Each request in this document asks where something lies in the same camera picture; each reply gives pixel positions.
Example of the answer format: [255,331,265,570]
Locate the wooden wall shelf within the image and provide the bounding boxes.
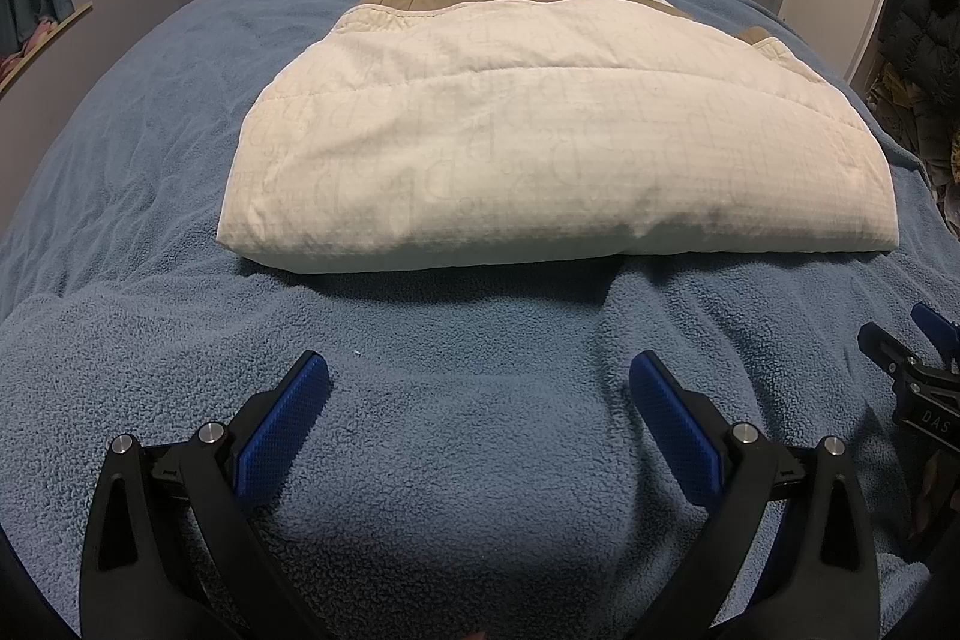
[0,1,95,94]

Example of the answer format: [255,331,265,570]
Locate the cream hooded puffer jacket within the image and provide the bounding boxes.
[216,0,901,275]

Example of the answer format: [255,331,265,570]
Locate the blue fleece blanket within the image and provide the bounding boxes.
[0,0,960,640]

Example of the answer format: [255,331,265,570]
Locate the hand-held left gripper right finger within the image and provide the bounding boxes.
[628,351,878,640]

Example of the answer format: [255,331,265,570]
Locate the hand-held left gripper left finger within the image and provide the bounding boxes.
[79,350,335,640]

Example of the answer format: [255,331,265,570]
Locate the pile of patterned clothes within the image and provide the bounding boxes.
[866,62,960,180]

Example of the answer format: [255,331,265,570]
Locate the dark puffer coat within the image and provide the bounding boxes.
[877,0,960,109]

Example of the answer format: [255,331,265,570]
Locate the pink soft toys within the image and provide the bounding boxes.
[0,21,55,76]

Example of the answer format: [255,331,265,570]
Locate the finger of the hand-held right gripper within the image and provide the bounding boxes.
[859,321,925,380]
[911,302,960,362]

